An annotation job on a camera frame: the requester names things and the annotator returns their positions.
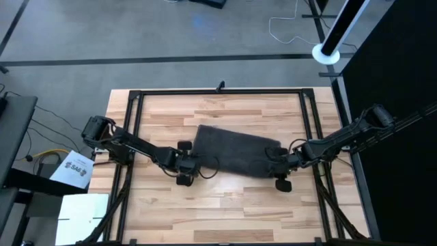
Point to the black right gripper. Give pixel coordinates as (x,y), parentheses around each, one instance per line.
(283,164)

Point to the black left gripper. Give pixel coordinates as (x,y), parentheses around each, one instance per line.
(186,164)

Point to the dark grey fluffy towel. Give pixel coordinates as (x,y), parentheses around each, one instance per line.
(232,150)

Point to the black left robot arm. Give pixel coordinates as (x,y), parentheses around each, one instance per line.
(136,145)

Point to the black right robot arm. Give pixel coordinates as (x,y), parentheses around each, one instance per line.
(341,136)

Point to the small black clamp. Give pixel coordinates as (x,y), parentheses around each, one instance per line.
(221,86)

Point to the white printed paper sheet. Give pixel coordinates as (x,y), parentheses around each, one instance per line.
(73,171)

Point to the tall black white column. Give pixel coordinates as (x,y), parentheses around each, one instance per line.
(339,29)

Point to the black desk base beam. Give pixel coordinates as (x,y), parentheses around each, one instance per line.
(34,182)

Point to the black room divider panel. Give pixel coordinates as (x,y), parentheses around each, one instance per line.
(403,68)

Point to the black floor box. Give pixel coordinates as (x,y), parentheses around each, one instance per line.
(211,2)

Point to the dark grey desk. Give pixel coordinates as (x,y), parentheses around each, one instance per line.
(15,130)

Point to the black aluminium table frame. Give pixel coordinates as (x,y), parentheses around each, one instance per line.
(205,91)

